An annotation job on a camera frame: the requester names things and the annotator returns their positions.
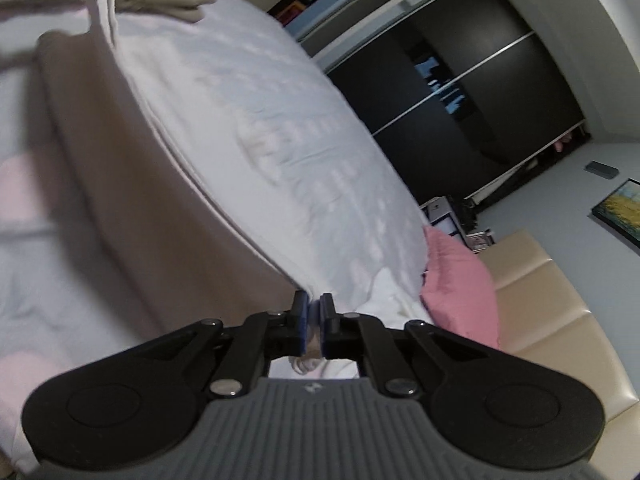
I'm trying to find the hanging clothes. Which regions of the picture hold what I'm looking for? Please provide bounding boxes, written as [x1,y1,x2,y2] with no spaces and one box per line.
[525,127,591,171]

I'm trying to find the white nightstand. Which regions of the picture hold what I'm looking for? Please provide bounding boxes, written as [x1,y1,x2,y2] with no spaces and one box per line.
[419,195,481,241]

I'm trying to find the red framed picture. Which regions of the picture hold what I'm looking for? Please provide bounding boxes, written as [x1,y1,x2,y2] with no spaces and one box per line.
[270,0,307,27]

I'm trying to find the white waffle knit garment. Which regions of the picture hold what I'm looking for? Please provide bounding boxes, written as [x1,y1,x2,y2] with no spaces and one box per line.
[350,267,431,328]

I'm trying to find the beige padded headboard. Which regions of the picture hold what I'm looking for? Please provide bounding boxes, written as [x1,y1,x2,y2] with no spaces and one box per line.
[475,230,640,480]

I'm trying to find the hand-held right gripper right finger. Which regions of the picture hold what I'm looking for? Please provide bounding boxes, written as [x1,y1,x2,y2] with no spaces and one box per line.
[320,292,493,402]

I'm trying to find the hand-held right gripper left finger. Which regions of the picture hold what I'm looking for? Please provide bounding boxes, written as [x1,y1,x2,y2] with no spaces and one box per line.
[145,290,308,402]

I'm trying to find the white fleece sweater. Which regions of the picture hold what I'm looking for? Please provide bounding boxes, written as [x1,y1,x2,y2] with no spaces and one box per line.
[35,0,321,361]

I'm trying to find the framed wall painting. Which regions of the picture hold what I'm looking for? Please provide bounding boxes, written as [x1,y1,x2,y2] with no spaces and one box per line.
[591,178,640,250]

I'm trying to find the dark wall plate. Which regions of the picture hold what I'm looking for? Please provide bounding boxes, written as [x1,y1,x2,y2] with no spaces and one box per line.
[585,160,620,180]

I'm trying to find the black sliding wardrobe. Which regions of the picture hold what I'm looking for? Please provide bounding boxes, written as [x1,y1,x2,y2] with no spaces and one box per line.
[325,0,587,207]

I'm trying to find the pink pillow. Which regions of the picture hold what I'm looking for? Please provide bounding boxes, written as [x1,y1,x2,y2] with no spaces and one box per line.
[420,225,501,351]

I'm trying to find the small picture frame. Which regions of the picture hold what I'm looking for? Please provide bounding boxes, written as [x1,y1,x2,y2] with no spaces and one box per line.
[465,230,497,253]

